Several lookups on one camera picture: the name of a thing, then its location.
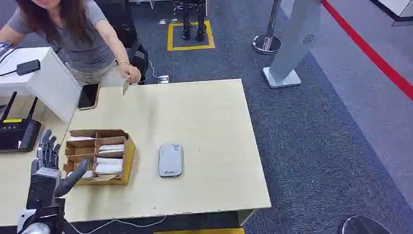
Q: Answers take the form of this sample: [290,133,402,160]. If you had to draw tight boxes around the grey sign stand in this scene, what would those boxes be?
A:
[262,0,323,89]

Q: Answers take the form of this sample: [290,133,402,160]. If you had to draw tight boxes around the wooden card box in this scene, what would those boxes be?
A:
[62,129,137,187]

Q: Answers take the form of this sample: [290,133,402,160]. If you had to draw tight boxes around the chrome stanchion post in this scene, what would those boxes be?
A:
[252,0,282,55]

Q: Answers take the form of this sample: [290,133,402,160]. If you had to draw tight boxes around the black power adapter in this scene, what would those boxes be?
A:
[16,59,41,77]

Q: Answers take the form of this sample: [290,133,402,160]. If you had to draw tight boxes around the chrome stanchion base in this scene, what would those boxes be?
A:
[337,215,393,234]

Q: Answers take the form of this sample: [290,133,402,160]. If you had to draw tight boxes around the yellow floor tape strip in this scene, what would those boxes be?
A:
[153,228,245,234]

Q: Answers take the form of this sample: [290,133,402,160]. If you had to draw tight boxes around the black robot legs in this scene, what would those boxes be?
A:
[180,0,208,42]

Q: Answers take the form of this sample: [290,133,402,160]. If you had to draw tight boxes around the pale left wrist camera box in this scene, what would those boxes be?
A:
[16,209,37,234]

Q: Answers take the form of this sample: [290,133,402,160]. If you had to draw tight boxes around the person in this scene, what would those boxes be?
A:
[0,0,143,88]

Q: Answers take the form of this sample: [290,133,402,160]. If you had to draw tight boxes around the black office chair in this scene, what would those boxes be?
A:
[95,0,150,85]

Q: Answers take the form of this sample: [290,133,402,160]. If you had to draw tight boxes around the black smartphone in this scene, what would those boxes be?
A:
[77,82,101,111]

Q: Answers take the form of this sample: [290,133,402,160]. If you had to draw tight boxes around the grey card reader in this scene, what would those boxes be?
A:
[157,143,184,178]

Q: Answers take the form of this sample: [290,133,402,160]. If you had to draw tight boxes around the printed brown card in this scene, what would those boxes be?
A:
[90,174,120,182]

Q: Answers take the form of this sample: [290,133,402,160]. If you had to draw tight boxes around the black cable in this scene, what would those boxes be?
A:
[0,47,19,78]

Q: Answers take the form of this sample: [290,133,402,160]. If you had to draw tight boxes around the person's hand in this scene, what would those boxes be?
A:
[118,62,142,85]

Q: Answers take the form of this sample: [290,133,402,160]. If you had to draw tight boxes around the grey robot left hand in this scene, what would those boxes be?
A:
[25,129,90,211]

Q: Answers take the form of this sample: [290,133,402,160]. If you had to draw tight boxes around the white cabinet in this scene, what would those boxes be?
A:
[0,46,82,124]

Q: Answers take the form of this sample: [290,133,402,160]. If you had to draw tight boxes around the black router with antennas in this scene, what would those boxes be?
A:
[0,92,42,154]

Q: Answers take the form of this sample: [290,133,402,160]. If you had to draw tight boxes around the white cable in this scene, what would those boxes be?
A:
[68,215,168,234]

